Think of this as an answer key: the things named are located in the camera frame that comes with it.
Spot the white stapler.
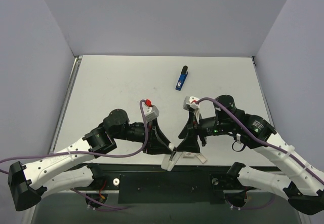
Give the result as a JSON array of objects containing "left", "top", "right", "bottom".
[{"left": 161, "top": 146, "right": 183, "bottom": 171}]

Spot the blue and black stapler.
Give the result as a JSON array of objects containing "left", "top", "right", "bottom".
[{"left": 175, "top": 65, "right": 188, "bottom": 91}]

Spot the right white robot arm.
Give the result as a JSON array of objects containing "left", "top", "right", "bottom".
[{"left": 177, "top": 95, "right": 323, "bottom": 215}]

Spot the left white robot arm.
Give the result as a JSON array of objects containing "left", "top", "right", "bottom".
[{"left": 8, "top": 106, "right": 172, "bottom": 211}]

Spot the small staple box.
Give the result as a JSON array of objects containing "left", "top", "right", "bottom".
[{"left": 182, "top": 152, "right": 196, "bottom": 159}]

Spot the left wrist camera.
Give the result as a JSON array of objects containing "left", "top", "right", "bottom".
[{"left": 144, "top": 99, "right": 159, "bottom": 122}]

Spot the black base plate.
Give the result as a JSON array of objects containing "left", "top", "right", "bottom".
[{"left": 77, "top": 164, "right": 246, "bottom": 204}]

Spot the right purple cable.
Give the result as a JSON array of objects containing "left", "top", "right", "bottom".
[{"left": 194, "top": 96, "right": 324, "bottom": 184}]

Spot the aluminium frame rail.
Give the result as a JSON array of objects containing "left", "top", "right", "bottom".
[{"left": 49, "top": 56, "right": 83, "bottom": 153}]

